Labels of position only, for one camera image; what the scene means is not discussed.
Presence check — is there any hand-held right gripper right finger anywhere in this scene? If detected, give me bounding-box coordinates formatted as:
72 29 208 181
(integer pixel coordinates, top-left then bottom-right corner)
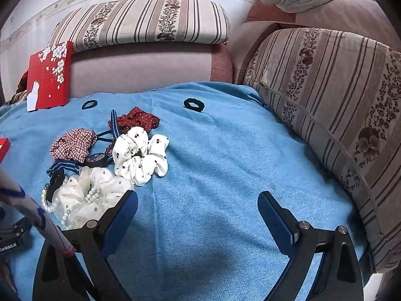
257 191 364 301

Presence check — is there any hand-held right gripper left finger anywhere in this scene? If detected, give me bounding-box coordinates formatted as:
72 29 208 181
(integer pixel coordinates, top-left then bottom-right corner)
32 190 139 301

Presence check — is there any black scrunchie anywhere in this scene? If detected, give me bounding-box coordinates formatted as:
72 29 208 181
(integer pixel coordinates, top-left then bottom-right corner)
47 172 65 202

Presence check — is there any cream dotted scrunchie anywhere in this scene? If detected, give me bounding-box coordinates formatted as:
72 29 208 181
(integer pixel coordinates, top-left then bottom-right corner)
59 166 135 230

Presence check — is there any white black-dotted scrunchie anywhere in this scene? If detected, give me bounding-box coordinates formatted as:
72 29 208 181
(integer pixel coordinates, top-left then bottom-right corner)
112 127 170 186

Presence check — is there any blue blanket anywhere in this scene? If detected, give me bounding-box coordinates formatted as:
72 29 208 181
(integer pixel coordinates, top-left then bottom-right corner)
0 82 376 301

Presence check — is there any red plaid scrunchie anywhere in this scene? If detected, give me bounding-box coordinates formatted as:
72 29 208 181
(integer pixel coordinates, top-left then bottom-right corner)
51 128 98 164

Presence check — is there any red white-dotted scrunchie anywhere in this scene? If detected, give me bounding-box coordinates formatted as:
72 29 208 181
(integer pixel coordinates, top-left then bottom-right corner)
108 107 160 134

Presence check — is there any large striped floral cushion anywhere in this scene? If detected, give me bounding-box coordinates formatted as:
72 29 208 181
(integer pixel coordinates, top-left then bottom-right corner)
243 28 401 274

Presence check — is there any dark red clothes pile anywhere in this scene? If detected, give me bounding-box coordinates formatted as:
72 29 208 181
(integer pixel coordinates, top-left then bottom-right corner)
6 70 30 105

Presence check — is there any pink sofa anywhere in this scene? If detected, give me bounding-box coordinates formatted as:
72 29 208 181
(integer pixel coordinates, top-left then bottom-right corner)
67 0 401 98

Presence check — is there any red floral gift box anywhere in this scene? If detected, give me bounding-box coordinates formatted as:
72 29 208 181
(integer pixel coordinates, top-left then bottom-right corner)
27 41 73 112

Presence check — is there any long striped floral cushion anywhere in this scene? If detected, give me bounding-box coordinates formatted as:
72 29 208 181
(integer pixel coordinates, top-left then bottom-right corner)
48 0 231 52

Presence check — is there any small pearl bracelet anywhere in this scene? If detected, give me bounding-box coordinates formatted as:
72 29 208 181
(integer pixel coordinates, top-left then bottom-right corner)
61 186 101 230

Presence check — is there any white blue printed cord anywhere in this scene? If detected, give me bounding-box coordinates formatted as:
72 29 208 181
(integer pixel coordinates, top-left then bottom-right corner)
0 166 76 256

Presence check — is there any blue striped strap watch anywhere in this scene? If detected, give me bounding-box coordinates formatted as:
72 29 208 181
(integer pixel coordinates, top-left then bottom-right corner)
46 110 126 177

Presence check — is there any red bead bracelet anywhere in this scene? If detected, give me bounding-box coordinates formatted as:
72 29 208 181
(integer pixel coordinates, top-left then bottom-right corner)
104 137 119 164

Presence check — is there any thin black hair tie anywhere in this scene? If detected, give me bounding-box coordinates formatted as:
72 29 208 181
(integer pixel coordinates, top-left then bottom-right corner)
93 129 119 142

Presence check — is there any wavy black hair tie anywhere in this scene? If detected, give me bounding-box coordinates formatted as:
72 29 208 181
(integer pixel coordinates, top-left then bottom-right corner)
183 98 205 113

